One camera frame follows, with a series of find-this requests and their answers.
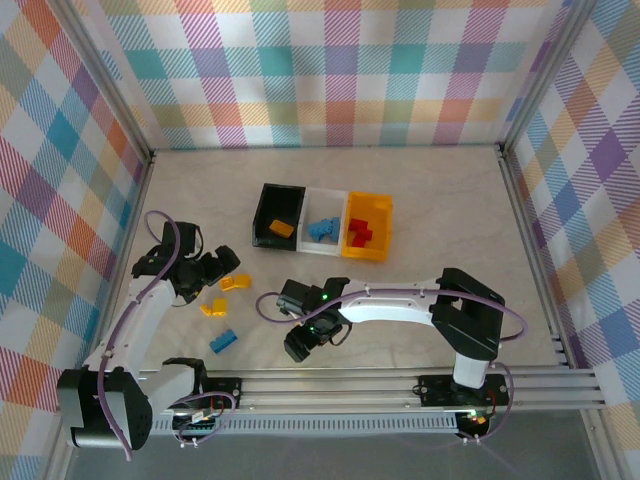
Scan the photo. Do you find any black plastic bin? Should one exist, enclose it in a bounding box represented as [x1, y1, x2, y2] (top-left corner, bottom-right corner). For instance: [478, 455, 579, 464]
[251, 182, 307, 251]

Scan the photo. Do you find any grey slotted cable duct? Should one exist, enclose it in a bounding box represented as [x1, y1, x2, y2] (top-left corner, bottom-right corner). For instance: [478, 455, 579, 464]
[149, 417, 460, 436]

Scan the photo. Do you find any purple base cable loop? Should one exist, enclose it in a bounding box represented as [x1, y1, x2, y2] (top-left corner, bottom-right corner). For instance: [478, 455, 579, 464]
[172, 390, 236, 449]
[457, 362, 516, 446]

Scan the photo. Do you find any white plastic bin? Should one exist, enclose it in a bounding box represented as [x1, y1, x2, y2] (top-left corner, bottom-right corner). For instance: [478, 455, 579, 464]
[298, 186, 351, 258]

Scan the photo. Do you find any yellow plastic bin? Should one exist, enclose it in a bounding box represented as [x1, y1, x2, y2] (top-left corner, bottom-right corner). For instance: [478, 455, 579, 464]
[341, 191, 395, 263]

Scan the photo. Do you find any controller board orange connector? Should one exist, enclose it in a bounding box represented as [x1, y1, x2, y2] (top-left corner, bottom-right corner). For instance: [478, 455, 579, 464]
[460, 408, 494, 432]

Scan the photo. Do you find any aluminium frame post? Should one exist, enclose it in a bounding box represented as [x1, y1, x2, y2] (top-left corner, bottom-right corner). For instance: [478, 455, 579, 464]
[54, 0, 156, 164]
[497, 0, 599, 156]

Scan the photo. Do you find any green terminal controller board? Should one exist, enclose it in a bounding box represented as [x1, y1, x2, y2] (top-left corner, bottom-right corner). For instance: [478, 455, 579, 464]
[172, 409, 224, 435]

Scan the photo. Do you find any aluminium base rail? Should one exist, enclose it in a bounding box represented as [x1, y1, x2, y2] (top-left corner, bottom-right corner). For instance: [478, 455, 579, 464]
[139, 363, 604, 416]

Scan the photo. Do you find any aluminium side rail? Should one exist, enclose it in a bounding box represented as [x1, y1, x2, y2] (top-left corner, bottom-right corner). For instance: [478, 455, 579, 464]
[497, 144, 574, 369]
[87, 149, 157, 374]

